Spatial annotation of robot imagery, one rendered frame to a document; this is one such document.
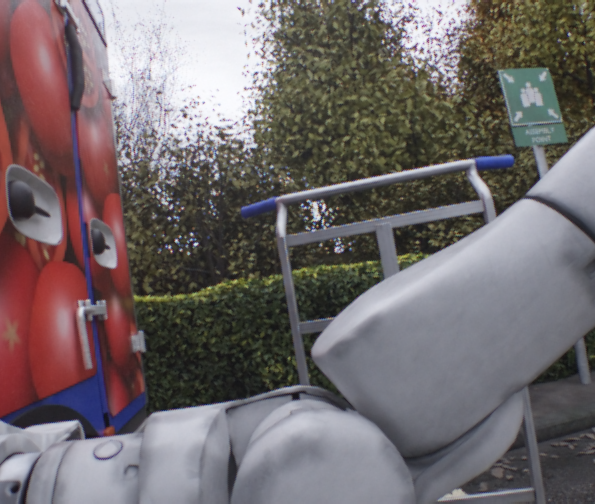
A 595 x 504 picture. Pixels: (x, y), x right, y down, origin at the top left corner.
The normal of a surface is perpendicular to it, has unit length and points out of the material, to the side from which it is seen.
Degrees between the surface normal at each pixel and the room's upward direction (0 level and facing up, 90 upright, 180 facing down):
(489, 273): 81
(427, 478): 99
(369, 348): 103
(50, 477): 45
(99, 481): 52
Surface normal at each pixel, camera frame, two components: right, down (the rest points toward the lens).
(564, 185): -0.70, -0.57
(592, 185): -0.61, -0.40
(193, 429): -0.15, -0.92
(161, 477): 0.00, -0.65
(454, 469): 0.00, 0.19
